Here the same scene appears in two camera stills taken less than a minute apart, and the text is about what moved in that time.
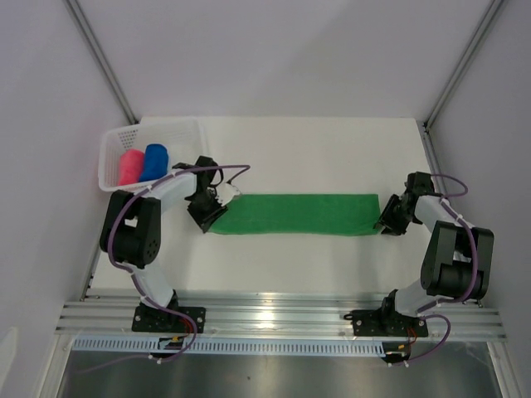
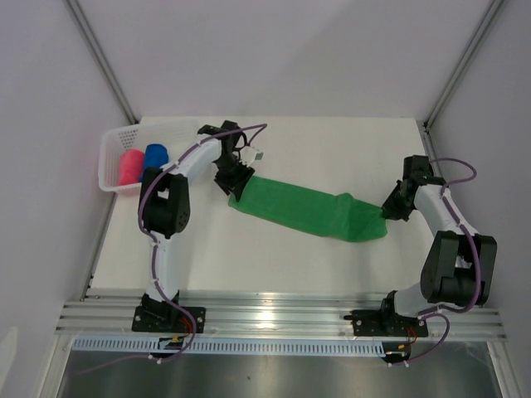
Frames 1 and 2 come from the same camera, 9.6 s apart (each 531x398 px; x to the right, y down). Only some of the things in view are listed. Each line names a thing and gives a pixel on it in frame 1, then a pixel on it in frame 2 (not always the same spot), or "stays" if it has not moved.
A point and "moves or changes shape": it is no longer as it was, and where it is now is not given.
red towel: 130,167 stays
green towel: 336,215 moves or changes shape
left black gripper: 206,220 to 236,184
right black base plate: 386,323 stays
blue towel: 155,162 stays
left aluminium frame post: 102,56 stays
